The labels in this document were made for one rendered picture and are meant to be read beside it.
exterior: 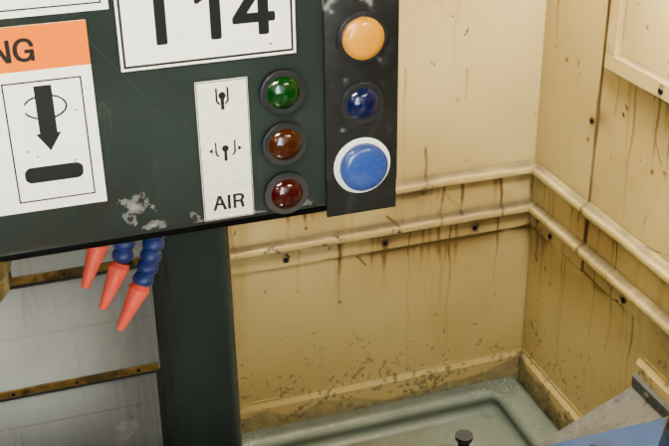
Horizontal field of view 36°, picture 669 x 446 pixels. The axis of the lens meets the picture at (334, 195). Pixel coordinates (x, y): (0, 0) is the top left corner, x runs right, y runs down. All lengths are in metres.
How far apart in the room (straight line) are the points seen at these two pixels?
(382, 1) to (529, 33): 1.28
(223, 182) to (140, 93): 0.07
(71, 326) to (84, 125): 0.82
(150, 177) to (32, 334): 0.80
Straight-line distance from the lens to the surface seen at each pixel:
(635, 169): 1.69
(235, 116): 0.59
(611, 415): 1.78
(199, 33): 0.57
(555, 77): 1.87
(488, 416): 2.14
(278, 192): 0.61
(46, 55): 0.56
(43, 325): 1.37
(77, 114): 0.58
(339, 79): 0.60
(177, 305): 1.43
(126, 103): 0.58
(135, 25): 0.56
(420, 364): 2.09
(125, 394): 1.45
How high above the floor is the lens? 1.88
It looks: 26 degrees down
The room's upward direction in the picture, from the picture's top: 1 degrees counter-clockwise
